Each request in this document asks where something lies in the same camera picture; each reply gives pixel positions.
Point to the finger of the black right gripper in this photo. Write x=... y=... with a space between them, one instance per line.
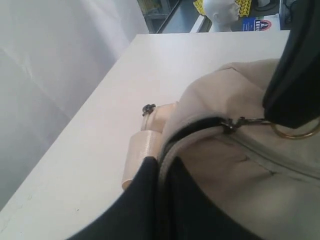
x=292 y=98

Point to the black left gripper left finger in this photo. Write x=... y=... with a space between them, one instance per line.
x=132 y=216

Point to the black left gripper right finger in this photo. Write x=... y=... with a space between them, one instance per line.
x=191 y=215

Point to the cream duffel bag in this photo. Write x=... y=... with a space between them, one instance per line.
x=269 y=184

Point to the blue printed box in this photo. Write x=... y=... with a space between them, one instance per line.
x=261 y=23

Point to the yellow mesh item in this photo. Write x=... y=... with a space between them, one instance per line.
x=241 y=8

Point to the white mannequin head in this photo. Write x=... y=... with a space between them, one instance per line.
x=222 y=21

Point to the white backdrop curtain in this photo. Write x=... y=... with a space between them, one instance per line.
x=53 y=54

